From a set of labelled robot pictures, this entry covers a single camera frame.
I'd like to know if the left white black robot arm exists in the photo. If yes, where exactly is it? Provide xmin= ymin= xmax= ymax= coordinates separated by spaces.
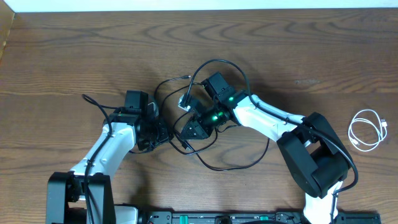
xmin=45 ymin=114 xmax=172 ymax=223

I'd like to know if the white usb cable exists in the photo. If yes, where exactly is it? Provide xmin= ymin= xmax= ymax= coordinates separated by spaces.
xmin=348 ymin=109 xmax=389 ymax=152

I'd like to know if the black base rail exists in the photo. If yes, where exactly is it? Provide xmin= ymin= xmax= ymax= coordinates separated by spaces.
xmin=113 ymin=203 xmax=382 ymax=224

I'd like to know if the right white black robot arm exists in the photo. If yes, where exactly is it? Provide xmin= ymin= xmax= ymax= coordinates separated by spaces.
xmin=178 ymin=91 xmax=354 ymax=223

